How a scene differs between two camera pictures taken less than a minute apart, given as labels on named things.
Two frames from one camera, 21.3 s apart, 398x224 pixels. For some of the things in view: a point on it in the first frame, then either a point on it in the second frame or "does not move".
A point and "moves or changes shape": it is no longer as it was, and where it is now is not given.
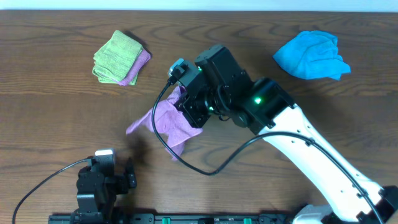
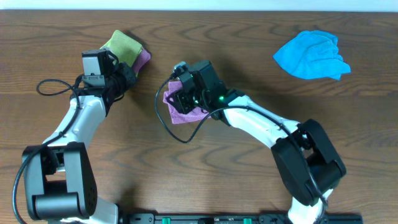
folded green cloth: x=115 y=60 does not move
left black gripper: x=125 y=181 -> x=127 y=73
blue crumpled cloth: x=313 y=55 does not move
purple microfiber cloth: x=166 y=119 moves or changes shape
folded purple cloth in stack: x=143 y=58 does not move
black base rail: x=129 y=218 does not move
